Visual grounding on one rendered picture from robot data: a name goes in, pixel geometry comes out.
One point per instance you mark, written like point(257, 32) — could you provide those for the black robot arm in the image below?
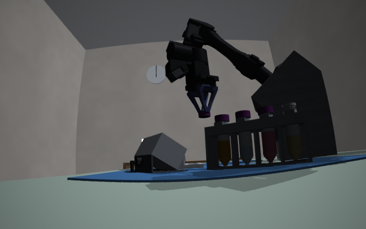
point(188, 58)

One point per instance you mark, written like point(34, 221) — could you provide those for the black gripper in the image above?
point(200, 87)

